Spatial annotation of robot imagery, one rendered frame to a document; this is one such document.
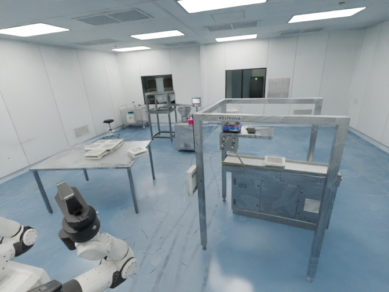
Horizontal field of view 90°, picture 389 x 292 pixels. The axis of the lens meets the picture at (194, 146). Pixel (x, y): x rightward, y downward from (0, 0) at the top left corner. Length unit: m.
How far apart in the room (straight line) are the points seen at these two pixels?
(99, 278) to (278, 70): 7.22
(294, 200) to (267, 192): 0.32
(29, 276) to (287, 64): 7.41
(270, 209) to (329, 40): 6.01
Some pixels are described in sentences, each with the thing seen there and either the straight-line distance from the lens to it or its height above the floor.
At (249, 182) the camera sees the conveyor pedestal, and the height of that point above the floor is 0.56.
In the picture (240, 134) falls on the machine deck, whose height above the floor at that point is 1.25.
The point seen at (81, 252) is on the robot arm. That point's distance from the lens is 0.75.
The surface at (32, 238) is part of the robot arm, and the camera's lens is 1.35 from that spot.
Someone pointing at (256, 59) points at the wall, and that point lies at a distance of 7.43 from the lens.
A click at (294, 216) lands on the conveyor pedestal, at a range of 2.97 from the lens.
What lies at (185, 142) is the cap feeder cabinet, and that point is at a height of 0.29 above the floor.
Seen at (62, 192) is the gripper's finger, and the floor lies 1.70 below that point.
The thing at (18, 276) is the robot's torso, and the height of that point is 1.37.
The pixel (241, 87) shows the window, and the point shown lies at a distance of 7.44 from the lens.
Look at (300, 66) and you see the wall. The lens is 7.60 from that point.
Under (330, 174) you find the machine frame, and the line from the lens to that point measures 1.82.
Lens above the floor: 1.96
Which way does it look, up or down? 20 degrees down
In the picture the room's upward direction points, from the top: 4 degrees counter-clockwise
